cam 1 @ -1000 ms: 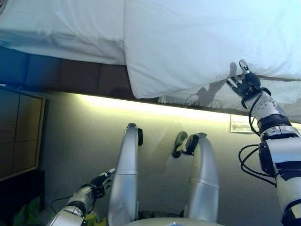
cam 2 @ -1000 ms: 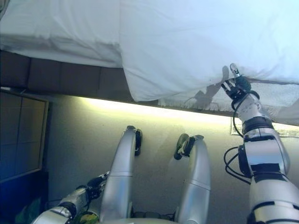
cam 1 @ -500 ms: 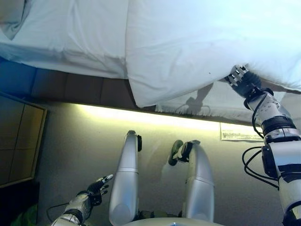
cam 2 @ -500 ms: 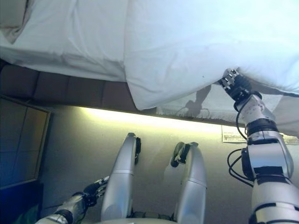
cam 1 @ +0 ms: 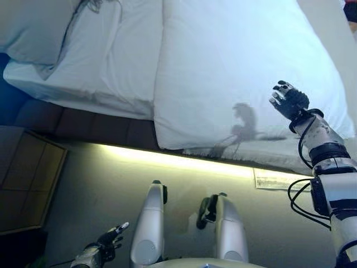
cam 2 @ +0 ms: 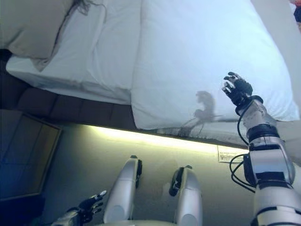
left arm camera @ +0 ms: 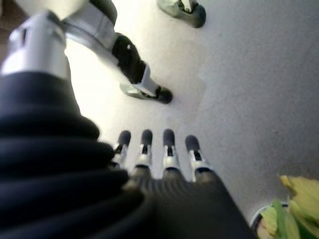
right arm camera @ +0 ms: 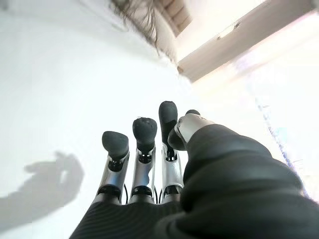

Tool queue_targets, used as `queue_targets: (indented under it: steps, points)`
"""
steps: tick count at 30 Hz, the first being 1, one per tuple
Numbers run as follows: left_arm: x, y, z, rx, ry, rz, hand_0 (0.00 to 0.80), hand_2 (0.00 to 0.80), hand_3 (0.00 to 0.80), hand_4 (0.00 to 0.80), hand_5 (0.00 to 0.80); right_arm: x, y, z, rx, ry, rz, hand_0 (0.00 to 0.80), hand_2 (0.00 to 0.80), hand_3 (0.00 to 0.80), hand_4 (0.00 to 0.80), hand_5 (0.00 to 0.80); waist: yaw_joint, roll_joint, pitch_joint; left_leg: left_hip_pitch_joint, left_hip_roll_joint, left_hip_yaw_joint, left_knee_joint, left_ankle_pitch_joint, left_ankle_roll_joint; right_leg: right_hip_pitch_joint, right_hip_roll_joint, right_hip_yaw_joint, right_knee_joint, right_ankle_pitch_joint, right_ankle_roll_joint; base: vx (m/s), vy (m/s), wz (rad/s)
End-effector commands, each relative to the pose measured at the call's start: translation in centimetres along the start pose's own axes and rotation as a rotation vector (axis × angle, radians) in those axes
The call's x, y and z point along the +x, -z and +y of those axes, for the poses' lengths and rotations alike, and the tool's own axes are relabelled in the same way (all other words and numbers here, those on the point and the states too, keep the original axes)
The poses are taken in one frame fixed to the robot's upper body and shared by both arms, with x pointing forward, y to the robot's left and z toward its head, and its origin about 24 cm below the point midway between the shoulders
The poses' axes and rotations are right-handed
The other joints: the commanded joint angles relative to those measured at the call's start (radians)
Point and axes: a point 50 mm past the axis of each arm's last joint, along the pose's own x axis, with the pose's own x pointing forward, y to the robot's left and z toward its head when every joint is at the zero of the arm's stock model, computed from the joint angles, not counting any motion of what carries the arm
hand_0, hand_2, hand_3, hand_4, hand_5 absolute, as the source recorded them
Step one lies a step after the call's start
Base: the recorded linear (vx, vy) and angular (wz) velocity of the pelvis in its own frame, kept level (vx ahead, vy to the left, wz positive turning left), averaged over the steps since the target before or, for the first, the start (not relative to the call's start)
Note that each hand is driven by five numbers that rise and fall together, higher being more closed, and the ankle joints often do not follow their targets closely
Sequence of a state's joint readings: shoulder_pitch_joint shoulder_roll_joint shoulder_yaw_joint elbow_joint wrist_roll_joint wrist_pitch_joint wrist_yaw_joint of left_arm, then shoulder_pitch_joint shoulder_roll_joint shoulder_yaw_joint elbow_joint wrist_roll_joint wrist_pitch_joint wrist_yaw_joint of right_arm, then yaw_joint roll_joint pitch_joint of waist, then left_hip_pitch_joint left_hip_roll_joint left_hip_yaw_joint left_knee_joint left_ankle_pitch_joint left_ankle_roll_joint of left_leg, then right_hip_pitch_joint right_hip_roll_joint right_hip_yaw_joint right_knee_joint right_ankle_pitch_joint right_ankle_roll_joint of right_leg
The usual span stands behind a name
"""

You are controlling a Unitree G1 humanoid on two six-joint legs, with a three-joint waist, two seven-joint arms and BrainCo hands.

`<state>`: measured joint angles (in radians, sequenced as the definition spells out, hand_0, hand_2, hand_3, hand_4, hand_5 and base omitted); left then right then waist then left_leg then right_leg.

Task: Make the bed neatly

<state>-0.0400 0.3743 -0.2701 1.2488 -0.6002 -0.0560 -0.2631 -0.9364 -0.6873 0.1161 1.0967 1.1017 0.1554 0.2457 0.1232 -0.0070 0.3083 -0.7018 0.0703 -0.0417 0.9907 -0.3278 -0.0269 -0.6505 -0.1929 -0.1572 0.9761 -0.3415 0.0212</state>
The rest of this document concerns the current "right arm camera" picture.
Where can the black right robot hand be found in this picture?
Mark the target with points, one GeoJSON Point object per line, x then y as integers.
{"type": "Point", "coordinates": [224, 186]}

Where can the white pillow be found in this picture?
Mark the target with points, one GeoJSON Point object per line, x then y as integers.
{"type": "Point", "coordinates": [167, 37]}
{"type": "Point", "coordinates": [62, 74]}

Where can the beige wooden ledge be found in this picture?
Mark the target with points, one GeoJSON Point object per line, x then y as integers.
{"type": "Point", "coordinates": [236, 42]}

